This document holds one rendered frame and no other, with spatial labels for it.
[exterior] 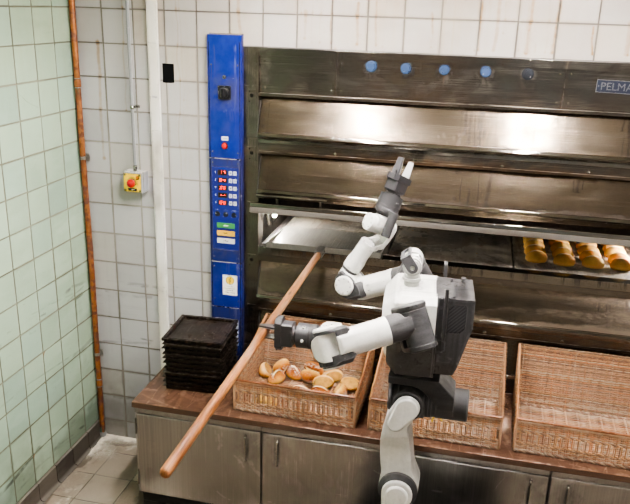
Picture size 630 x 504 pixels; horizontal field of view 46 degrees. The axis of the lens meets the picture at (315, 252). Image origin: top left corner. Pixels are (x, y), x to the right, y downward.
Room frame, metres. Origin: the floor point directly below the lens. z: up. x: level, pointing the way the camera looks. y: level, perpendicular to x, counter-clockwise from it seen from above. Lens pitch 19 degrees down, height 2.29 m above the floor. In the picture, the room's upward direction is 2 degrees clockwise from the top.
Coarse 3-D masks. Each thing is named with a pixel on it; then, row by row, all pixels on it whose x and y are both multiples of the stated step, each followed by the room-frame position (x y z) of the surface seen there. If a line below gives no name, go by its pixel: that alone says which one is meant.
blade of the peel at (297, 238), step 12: (288, 228) 3.66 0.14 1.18; (300, 228) 3.66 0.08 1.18; (312, 228) 3.67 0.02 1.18; (276, 240) 3.45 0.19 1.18; (288, 240) 3.46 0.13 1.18; (300, 240) 3.46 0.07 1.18; (312, 240) 3.47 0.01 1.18; (324, 240) 3.47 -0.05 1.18; (336, 240) 3.48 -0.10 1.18; (348, 240) 3.49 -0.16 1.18; (336, 252) 3.28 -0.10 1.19; (348, 252) 3.27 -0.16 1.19; (372, 252) 3.24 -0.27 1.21
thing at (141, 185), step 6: (126, 174) 3.42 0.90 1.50; (132, 174) 3.42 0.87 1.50; (138, 174) 3.41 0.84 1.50; (144, 174) 3.44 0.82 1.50; (126, 180) 3.42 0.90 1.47; (138, 180) 3.41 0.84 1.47; (144, 180) 3.43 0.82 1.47; (126, 186) 3.43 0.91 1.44; (138, 186) 3.41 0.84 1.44; (144, 186) 3.43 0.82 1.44; (132, 192) 3.42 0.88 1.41; (138, 192) 3.41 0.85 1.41
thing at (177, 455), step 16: (320, 256) 3.19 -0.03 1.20; (304, 272) 2.94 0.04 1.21; (272, 320) 2.44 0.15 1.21; (256, 336) 2.30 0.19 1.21; (240, 368) 2.08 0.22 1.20; (224, 384) 1.96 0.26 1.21; (208, 416) 1.80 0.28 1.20; (192, 432) 1.70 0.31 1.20; (176, 448) 1.63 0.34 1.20; (176, 464) 1.57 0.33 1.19
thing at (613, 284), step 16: (288, 256) 3.33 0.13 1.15; (304, 256) 3.31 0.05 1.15; (336, 256) 3.28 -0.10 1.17; (384, 256) 3.27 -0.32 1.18; (448, 272) 3.16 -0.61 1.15; (464, 272) 3.15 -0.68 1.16; (480, 272) 3.13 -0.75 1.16; (496, 272) 3.12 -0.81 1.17; (512, 272) 3.10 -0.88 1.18; (528, 272) 3.11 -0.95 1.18; (544, 272) 3.11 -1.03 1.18; (592, 288) 3.03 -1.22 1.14; (608, 288) 3.01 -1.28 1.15; (624, 288) 3.00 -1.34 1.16
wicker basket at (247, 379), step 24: (264, 360) 3.26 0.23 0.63; (288, 360) 3.24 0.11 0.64; (312, 360) 3.21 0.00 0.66; (360, 360) 3.16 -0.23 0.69; (240, 384) 2.87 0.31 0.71; (264, 384) 2.84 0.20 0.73; (312, 384) 3.10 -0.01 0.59; (336, 384) 3.11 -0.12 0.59; (360, 384) 2.82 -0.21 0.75; (240, 408) 2.86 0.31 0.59; (264, 408) 2.84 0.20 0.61; (288, 408) 2.81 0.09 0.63; (312, 408) 2.79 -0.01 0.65; (336, 408) 2.89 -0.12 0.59; (360, 408) 2.87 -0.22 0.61
